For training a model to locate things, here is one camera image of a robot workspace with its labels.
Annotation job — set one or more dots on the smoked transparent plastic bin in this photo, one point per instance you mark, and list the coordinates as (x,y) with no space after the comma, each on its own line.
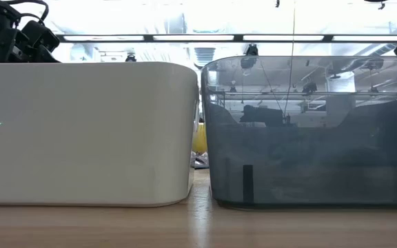
(305,165)

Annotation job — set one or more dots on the black metal table frame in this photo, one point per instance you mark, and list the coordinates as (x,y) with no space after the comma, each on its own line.
(238,38)

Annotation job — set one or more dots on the black frame bracket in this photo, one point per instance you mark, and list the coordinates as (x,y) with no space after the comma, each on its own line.
(131,58)
(252,50)

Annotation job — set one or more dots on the white plastic bin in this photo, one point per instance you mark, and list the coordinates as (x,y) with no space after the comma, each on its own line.
(81,137)

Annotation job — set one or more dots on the yellow Lysol wipes canister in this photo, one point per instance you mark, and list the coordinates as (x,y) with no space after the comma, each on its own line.
(200,137)

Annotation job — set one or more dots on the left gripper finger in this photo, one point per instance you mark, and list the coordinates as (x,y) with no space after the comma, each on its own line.
(47,56)

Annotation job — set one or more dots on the clear vanity pack bag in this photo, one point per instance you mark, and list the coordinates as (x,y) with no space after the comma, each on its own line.
(199,160)

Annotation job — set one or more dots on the black box device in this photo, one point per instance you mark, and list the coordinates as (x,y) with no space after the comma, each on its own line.
(262,115)

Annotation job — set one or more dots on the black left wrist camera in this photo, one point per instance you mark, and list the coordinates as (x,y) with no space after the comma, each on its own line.
(40,36)

